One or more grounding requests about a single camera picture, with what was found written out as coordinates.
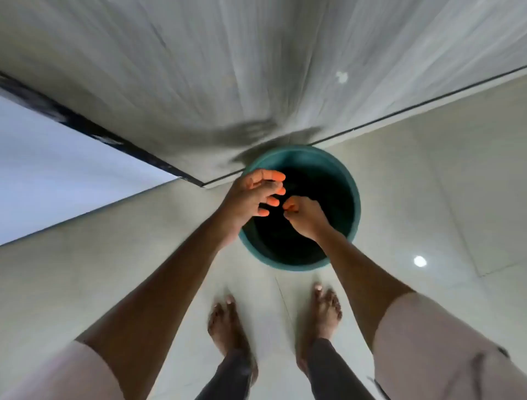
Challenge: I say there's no person's left hand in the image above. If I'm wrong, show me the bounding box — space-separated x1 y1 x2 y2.
216 169 287 248

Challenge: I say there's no person's right hand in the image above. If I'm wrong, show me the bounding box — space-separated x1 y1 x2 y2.
282 196 335 244

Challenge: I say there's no person's left forearm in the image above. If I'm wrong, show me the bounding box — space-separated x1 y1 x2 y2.
76 214 244 400

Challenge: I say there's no person's right forearm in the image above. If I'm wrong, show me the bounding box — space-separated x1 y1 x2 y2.
316 230 417 352

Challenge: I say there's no person's right foot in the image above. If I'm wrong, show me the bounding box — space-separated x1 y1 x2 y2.
295 283 343 376

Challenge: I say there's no person's foot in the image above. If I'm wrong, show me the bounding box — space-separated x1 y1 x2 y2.
207 295 259 386
295 283 343 376

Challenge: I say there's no person's left foot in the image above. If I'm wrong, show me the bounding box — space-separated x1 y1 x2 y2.
207 295 259 386

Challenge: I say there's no person's dark right trouser leg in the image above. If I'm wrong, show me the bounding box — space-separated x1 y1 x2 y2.
306 337 375 400

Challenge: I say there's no person's dark trouser leg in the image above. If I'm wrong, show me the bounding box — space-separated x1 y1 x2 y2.
306 337 375 400
195 348 253 400

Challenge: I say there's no person's dark left trouser leg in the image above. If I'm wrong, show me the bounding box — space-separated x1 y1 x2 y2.
195 348 253 400

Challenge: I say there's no light blue door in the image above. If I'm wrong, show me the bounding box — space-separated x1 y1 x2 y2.
0 97 178 246

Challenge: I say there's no person's white right sleeve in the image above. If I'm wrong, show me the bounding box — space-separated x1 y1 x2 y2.
370 292 527 400

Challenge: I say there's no person's white sleeve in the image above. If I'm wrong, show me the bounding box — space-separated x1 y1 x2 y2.
0 341 125 400
370 292 527 400

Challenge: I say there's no person's white left sleeve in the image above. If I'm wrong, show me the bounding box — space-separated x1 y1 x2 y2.
0 341 125 400

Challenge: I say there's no teal plastic bucket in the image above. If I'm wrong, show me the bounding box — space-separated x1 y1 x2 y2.
238 145 362 272

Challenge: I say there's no black door frame strip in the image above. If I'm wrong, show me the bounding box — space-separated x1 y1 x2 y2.
0 70 205 188

